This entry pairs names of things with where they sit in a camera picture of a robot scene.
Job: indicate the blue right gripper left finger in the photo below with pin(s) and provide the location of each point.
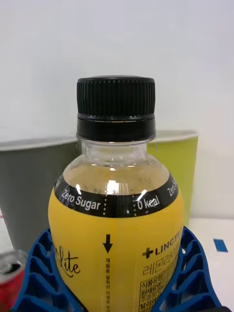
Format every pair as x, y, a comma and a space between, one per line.
39, 280

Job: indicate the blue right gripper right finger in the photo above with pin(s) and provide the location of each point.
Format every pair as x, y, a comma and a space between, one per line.
192, 280

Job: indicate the yellow label bottle black cap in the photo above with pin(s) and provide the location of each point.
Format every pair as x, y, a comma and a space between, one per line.
117, 243

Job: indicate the small red drink can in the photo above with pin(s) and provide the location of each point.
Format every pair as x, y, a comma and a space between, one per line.
9, 287

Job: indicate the grey plastic waste bin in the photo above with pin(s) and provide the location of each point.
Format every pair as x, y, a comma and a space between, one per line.
29, 182

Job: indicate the yellow-green plastic waste bin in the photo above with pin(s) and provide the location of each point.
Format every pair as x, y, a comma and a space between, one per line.
185, 165

